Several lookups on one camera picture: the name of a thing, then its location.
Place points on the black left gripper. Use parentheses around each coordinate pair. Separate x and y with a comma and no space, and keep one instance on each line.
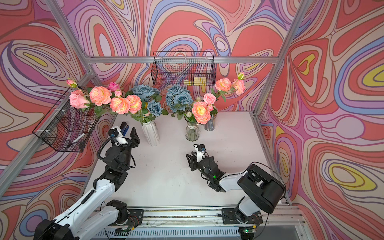
(134,140)

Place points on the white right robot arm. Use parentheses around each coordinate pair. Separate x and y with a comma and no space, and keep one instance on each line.
(262,191)

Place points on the clear ribbed glass vase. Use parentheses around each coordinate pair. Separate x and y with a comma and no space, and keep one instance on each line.
(192,131)

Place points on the white marker in basket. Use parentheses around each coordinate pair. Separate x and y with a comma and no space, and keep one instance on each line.
(75,140)

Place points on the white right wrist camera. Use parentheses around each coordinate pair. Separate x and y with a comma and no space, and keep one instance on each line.
(201,152)

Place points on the pink peony flower branch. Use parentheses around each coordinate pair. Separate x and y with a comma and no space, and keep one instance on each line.
(99,97)

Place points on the black wire basket wall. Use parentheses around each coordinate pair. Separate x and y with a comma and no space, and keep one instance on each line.
(173,67)
(63,124)

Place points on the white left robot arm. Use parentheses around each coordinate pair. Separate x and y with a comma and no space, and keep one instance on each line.
(84,204)

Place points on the black wire basket back wall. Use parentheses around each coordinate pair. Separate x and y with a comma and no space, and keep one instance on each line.
(173,67)

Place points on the blue rose bunch glass vase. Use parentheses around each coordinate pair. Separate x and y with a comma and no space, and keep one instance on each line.
(179,100)

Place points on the blue rose bunch white vase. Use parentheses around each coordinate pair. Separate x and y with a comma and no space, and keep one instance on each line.
(145,104)

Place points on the white ribbed ceramic vase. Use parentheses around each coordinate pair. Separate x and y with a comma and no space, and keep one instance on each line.
(151,133)

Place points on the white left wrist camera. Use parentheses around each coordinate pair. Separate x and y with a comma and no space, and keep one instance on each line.
(116,134)

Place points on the metal base rail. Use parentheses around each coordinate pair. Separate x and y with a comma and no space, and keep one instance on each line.
(166,223)

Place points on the light pink rose stem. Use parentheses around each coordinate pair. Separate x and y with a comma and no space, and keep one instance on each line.
(78,100)

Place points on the blue black stapler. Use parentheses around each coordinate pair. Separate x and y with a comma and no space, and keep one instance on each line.
(125,129)

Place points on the black wire basket left wall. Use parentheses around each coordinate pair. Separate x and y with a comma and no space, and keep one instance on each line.
(63,124)

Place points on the pink peony bunch glass vase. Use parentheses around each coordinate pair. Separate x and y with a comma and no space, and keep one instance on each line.
(202,111)

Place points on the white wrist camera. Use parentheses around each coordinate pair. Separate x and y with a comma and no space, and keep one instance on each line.
(116,134)
(201,152)

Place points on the magenta rose stem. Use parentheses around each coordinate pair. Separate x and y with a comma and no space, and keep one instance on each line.
(113,86)

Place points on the yellow sponge in basket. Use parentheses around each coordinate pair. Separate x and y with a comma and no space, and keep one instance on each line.
(197,81)

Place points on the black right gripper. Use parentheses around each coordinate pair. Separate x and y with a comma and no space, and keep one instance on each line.
(193,163)

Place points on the pink peony branch right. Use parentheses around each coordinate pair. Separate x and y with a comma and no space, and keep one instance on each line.
(225,86)

